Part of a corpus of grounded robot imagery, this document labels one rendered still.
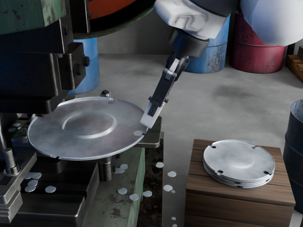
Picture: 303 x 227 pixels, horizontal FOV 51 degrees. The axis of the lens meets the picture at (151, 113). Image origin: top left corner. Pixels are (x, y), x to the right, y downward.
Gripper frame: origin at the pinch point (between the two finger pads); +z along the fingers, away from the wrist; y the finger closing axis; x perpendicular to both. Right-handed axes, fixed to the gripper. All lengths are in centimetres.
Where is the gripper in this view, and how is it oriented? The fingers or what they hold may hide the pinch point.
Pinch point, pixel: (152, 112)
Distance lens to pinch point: 70.8
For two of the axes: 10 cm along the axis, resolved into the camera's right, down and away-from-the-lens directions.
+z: -3.9, 7.6, 5.2
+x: -8.8, -4.8, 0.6
